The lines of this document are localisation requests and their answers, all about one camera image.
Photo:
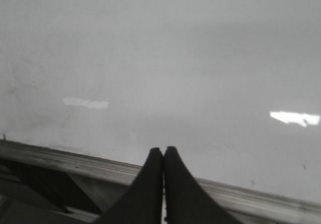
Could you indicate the white whiteboard with aluminium frame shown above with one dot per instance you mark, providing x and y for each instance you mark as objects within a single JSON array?
[{"x": 234, "y": 85}]

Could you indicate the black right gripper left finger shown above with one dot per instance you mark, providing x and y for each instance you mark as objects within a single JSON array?
[{"x": 142, "y": 202}]

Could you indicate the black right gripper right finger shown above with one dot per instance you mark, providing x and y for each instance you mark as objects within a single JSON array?
[{"x": 186, "y": 201}]

